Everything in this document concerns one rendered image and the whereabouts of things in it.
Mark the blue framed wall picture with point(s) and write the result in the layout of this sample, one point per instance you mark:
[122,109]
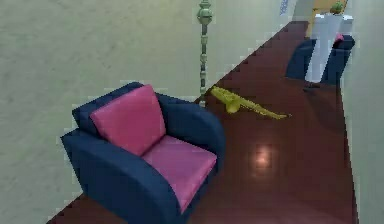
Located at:
[284,6]

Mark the white pedestal stand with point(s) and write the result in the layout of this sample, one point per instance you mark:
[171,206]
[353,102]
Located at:
[320,46]

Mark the green floor lamp pole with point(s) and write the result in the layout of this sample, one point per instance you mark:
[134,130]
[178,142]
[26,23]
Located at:
[203,50]

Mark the blue armchair with pink cushions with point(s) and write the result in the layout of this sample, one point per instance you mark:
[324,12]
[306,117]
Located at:
[133,166]
[300,61]

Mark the yellow wooden door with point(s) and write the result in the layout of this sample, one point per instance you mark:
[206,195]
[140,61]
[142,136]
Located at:
[318,10]

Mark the green houseplant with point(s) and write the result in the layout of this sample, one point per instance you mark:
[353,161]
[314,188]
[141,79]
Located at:
[337,7]

